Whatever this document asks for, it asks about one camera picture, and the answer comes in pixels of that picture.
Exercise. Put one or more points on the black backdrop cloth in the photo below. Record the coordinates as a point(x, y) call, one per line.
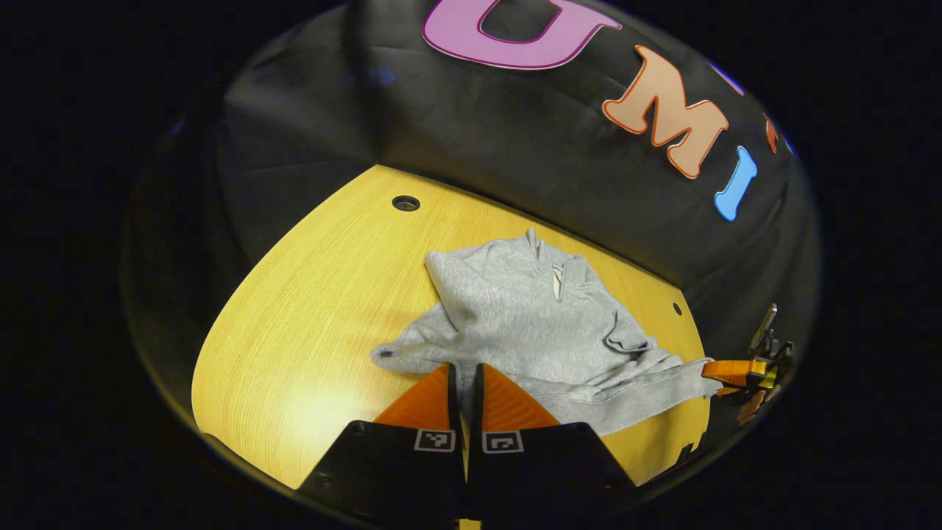
point(478, 132)

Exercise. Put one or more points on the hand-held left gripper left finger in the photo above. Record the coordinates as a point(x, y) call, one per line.
point(456, 405)

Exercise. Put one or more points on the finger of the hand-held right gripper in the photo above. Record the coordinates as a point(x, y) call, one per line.
point(732, 372)

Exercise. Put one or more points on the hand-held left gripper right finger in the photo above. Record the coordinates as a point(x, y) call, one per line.
point(477, 405)

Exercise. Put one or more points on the grey zip-neck sweatshirt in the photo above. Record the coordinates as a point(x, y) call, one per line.
point(530, 324)

